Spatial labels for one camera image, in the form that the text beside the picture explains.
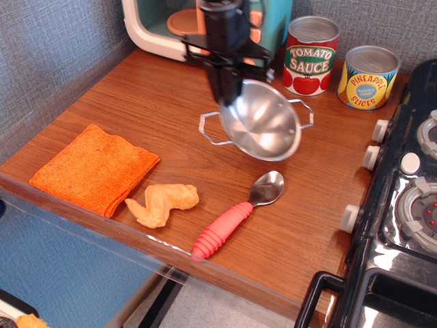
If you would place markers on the plastic toy chicken wing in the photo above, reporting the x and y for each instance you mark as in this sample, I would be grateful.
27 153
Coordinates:
160 199

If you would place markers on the pineapple slices can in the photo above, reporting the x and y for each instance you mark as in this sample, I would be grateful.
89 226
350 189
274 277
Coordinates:
368 76

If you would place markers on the small steel two-handled skillet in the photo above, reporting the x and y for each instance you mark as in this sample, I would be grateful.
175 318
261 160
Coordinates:
262 123

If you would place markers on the tomato sauce can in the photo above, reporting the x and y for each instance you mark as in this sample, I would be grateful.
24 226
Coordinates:
310 52

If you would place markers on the orange object at bottom left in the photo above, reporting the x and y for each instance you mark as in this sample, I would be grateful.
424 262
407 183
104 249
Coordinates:
30 321

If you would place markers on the black toy stove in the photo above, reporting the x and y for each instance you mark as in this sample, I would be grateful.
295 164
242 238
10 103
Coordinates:
390 276

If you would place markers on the clear acrylic table guard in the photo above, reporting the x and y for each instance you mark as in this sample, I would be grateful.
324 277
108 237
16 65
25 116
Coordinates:
246 265

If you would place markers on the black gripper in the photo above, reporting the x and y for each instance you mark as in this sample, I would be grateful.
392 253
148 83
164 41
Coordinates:
227 42

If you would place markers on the orange knitted cloth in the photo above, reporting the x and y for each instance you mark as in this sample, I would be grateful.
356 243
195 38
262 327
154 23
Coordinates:
96 171

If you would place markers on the red-handled metal spoon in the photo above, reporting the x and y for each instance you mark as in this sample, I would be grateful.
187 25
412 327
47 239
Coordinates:
264 191

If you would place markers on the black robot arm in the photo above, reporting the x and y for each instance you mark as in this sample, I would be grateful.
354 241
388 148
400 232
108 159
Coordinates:
225 5

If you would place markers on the teal toy microwave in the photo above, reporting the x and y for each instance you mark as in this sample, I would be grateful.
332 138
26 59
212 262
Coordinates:
158 26

